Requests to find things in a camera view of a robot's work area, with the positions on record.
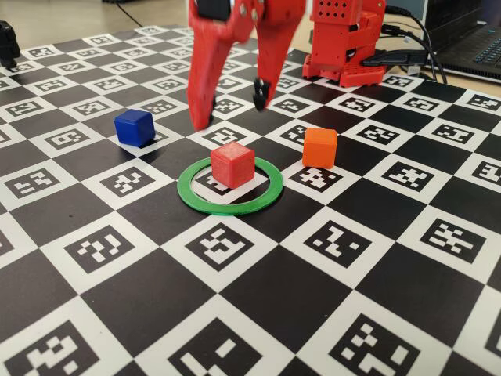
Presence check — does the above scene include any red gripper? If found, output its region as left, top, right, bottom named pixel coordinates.
left=186, top=0, right=307, bottom=132

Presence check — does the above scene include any red cube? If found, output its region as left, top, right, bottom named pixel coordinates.
left=210, top=141, right=255, bottom=188

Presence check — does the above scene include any orange cube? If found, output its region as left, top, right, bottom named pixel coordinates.
left=301, top=127, right=338, bottom=169

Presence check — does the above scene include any blue cube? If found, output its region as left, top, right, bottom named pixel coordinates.
left=113, top=108, right=157, bottom=149

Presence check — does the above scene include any thick black power plug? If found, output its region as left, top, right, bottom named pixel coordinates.
left=362, top=49, right=427, bottom=68

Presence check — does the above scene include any pale grey panel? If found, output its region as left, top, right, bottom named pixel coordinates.
left=385, top=0, right=430, bottom=24

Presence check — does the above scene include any black laptop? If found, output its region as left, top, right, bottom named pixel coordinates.
left=424, top=0, right=501, bottom=79

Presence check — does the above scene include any checkerboard marker mat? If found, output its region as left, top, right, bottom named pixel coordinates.
left=0, top=25, right=501, bottom=376

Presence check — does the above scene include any green flat ring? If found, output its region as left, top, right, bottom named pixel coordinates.
left=176, top=154, right=284, bottom=217

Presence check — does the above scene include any black cable with plug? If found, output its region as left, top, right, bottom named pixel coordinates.
left=380, top=24, right=438, bottom=81

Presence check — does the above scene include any thin black cable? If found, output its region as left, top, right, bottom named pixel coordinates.
left=383, top=5, right=449, bottom=84

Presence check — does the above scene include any black camera stand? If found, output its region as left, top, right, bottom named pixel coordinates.
left=0, top=20, right=21, bottom=72

